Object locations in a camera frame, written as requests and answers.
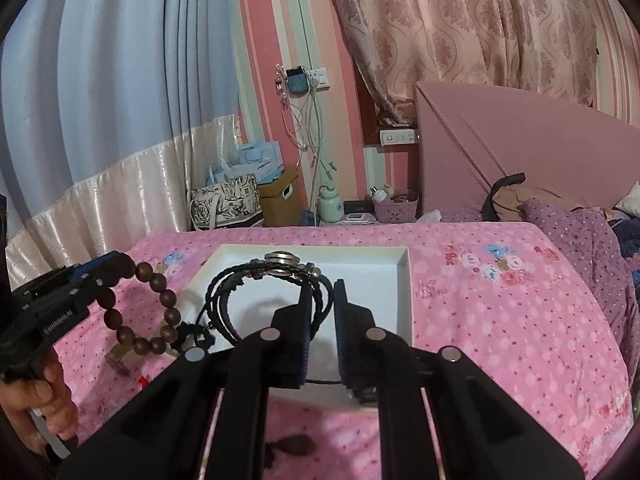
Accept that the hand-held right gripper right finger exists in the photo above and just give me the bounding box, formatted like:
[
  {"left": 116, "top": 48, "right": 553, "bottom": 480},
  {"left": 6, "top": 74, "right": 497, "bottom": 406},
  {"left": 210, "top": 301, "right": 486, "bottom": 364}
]
[{"left": 334, "top": 279, "right": 586, "bottom": 480}]

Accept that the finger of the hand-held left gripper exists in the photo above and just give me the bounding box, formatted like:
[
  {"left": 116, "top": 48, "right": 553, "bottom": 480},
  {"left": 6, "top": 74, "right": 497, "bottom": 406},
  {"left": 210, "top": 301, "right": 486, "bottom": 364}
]
[
  {"left": 30, "top": 262, "right": 101, "bottom": 291},
  {"left": 92, "top": 251, "right": 137, "bottom": 293}
]

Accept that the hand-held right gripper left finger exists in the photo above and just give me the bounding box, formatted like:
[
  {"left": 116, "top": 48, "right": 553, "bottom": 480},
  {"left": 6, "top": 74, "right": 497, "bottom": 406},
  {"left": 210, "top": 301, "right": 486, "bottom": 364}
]
[{"left": 56, "top": 280, "right": 313, "bottom": 480}]

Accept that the white box tray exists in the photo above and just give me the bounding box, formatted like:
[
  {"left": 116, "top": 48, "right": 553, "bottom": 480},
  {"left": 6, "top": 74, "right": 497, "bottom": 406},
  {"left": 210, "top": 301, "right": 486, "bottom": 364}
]
[{"left": 187, "top": 244, "right": 413, "bottom": 411}]

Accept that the brown wooden bead bracelet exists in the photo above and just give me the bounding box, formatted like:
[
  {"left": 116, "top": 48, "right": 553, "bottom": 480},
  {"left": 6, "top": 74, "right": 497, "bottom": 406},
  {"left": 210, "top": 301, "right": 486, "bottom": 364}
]
[{"left": 97, "top": 261, "right": 182, "bottom": 357}]

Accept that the beige hair claw clip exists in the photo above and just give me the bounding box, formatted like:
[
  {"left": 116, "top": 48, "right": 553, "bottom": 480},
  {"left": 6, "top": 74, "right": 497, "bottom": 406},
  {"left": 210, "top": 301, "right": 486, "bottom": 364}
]
[{"left": 197, "top": 250, "right": 382, "bottom": 407}]

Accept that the black rough bead bracelet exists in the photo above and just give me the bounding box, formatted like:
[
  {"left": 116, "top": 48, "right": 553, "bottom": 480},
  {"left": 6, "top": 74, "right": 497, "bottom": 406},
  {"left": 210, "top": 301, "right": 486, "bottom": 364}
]
[{"left": 175, "top": 322, "right": 217, "bottom": 352}]

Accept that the person's left hand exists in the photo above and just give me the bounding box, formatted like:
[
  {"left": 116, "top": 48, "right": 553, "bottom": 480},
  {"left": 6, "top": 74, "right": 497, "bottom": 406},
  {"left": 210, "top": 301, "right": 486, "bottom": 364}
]
[{"left": 0, "top": 360, "right": 79, "bottom": 456}]

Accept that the white satin curtain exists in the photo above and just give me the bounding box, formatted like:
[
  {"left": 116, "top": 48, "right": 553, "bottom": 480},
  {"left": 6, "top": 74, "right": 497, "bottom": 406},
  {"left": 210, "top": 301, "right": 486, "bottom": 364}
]
[{"left": 5, "top": 112, "right": 242, "bottom": 291}]

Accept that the green water bottle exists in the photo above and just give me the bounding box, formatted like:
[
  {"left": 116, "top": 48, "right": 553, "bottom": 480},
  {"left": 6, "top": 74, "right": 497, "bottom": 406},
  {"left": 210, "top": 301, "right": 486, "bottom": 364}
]
[{"left": 317, "top": 184, "right": 345, "bottom": 224}]

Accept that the black and white tote bag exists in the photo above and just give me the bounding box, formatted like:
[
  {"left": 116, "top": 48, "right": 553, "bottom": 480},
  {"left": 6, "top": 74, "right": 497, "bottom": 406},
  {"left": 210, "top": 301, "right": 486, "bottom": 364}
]
[{"left": 190, "top": 174, "right": 265, "bottom": 232}]

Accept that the purple plastic basket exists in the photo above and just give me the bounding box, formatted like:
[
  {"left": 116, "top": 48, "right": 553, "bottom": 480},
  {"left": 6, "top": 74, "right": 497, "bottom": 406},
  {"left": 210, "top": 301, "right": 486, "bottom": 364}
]
[{"left": 372, "top": 195, "right": 420, "bottom": 224}]

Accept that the brown cardboard box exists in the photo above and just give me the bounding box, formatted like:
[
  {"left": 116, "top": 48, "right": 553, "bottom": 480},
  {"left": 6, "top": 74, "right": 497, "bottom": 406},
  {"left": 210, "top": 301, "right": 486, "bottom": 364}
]
[{"left": 256, "top": 167, "right": 301, "bottom": 228}]

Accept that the pink floral bedsheet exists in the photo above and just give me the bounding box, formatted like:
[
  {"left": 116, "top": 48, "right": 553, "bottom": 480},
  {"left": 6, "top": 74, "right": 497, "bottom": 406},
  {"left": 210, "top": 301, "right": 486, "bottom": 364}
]
[{"left": 47, "top": 222, "right": 636, "bottom": 480}]

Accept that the blue gift bag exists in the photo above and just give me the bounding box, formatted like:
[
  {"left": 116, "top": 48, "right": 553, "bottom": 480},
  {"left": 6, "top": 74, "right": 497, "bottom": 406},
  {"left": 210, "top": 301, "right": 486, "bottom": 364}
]
[{"left": 237, "top": 141, "right": 284, "bottom": 184}]

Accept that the blue curtain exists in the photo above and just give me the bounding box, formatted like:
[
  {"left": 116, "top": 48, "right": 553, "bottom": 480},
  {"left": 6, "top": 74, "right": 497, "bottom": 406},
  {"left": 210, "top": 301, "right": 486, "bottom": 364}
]
[{"left": 0, "top": 0, "right": 242, "bottom": 221}]

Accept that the white power strip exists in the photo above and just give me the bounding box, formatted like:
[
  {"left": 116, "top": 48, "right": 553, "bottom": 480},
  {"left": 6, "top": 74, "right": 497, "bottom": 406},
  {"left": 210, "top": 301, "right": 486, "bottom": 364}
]
[{"left": 379, "top": 129, "right": 419, "bottom": 147}]

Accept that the tan cloth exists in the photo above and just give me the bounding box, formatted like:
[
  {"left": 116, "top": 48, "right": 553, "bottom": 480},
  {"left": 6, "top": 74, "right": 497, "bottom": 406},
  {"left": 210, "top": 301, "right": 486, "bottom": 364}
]
[{"left": 492, "top": 186, "right": 568, "bottom": 221}]

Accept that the purple polka-dot quilt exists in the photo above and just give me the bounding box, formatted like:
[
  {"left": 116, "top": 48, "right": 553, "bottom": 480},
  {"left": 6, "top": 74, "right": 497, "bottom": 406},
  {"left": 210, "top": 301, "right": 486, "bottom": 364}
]
[{"left": 522, "top": 197, "right": 640, "bottom": 361}]

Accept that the pink headboard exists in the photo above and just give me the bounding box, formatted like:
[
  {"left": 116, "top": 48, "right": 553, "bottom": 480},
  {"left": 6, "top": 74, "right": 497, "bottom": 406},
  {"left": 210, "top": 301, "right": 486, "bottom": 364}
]
[{"left": 414, "top": 80, "right": 640, "bottom": 222}]

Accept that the dark blue patterned cloth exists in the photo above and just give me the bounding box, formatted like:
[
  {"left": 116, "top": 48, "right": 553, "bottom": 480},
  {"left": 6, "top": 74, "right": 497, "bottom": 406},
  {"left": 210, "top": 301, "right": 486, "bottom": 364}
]
[{"left": 606, "top": 212, "right": 640, "bottom": 263}]

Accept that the white pillow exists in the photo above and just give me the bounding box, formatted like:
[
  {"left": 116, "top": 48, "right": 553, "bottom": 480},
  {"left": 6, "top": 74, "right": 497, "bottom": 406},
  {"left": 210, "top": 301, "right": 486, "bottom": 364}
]
[{"left": 614, "top": 194, "right": 640, "bottom": 221}]

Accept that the pink patterned curtain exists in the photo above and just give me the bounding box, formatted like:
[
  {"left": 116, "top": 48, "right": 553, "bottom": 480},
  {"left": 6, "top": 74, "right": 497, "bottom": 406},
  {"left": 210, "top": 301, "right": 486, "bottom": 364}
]
[{"left": 322, "top": 0, "right": 601, "bottom": 127}]

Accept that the blue handled paper bag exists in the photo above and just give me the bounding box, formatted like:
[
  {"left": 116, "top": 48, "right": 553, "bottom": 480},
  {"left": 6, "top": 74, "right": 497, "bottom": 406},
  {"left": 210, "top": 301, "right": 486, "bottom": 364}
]
[{"left": 207, "top": 157, "right": 242, "bottom": 187}]

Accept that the bundle of white cables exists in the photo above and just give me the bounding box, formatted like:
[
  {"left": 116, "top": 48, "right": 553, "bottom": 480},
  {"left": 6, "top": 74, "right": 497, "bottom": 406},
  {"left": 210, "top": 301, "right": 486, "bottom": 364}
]
[{"left": 274, "top": 64, "right": 337, "bottom": 173}]

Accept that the black bag strap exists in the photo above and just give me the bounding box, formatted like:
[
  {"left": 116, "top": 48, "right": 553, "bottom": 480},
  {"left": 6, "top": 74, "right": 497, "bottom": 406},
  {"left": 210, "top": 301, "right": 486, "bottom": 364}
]
[{"left": 481, "top": 172, "right": 527, "bottom": 221}]

